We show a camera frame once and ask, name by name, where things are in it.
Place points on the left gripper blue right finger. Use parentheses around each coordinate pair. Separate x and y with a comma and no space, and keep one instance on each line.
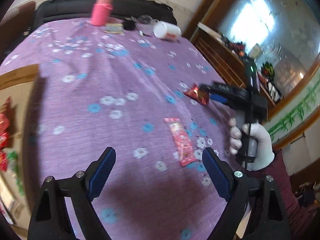
(219,172)

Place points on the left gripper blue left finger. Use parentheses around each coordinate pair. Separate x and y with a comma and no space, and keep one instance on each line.
(98,172)

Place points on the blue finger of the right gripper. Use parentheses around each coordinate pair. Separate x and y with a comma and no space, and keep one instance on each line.
(218,98)
(216,87)

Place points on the shiny red chips bag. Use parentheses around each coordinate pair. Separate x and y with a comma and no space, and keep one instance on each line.
(197,94)

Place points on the pink strawberry snack packet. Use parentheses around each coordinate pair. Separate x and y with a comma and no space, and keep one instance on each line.
(181,139)

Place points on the green clear candy packet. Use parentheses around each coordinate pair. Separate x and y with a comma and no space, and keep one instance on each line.
(13,169)

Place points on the dark red sleeved forearm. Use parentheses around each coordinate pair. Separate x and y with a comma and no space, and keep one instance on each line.
(303,222)

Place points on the white plastic jar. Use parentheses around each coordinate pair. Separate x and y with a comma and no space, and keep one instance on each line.
(166,31)

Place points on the purple floral tablecloth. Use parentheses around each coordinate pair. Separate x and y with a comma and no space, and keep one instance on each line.
(97,90)

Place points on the wooden cabinet with mirror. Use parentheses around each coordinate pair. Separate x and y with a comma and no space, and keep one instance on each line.
(283,38)

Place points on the small red candy packet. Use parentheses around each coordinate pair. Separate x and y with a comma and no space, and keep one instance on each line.
(3,161)

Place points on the clear glass cup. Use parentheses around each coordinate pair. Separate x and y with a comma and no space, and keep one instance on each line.
(147,21)

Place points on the small black pouch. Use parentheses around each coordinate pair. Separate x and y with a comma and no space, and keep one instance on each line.
(129,25)

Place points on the red snack bar packet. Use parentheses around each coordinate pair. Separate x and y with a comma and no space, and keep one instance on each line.
(6,120)

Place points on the small booklet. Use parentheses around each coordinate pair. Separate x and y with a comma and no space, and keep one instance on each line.
(114,28)

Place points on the shallow cardboard tray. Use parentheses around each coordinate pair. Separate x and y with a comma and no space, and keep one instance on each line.
(17,89)

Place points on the pink sleeved thermos bottle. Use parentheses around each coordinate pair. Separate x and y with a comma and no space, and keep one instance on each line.
(101,12)

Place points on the brown fabric armchair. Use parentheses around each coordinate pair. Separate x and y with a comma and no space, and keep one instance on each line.
(13,26)

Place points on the black leather sofa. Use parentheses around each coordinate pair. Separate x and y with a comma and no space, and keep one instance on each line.
(54,10)

